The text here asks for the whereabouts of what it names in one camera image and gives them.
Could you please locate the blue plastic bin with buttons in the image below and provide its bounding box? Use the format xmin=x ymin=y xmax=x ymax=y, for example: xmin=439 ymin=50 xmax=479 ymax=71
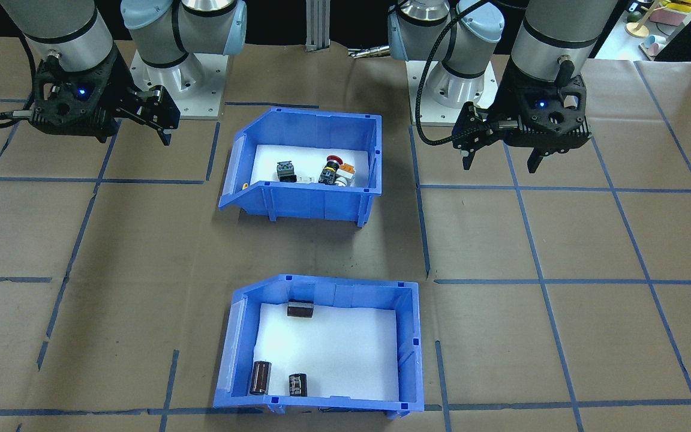
xmin=218 ymin=107 xmax=383 ymax=228

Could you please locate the blue plastic bin with capacitors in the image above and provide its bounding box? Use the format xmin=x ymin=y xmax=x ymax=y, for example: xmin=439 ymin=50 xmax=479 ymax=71
xmin=212 ymin=274 xmax=424 ymax=418

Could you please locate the red mushroom emergency button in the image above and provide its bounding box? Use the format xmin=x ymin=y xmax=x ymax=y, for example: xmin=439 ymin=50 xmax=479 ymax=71
xmin=319 ymin=154 xmax=344 ymax=185

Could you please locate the pile of push-button switches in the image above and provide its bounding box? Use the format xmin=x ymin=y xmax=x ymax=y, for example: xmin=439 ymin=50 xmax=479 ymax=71
xmin=251 ymin=143 xmax=371 ymax=188

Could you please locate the pink yellow toy box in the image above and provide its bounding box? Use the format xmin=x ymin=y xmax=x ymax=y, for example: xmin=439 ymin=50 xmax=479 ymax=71
xmin=651 ymin=0 xmax=691 ymax=26

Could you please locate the wooden toy stand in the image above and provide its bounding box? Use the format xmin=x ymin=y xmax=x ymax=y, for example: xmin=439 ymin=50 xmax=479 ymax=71
xmin=624 ymin=0 xmax=653 ymax=40

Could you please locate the white foam bin liner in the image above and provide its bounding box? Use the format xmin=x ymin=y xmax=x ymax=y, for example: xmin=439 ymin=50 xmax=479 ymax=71
xmin=251 ymin=302 xmax=400 ymax=401

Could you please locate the white square base plate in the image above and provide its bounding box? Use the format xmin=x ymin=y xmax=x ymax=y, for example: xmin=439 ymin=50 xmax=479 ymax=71
xmin=407 ymin=60 xmax=499 ymax=128
xmin=128 ymin=49 xmax=230 ymax=119

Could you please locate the aluminium profile post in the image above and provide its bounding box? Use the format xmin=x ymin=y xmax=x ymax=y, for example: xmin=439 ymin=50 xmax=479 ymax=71
xmin=305 ymin=0 xmax=330 ymax=52

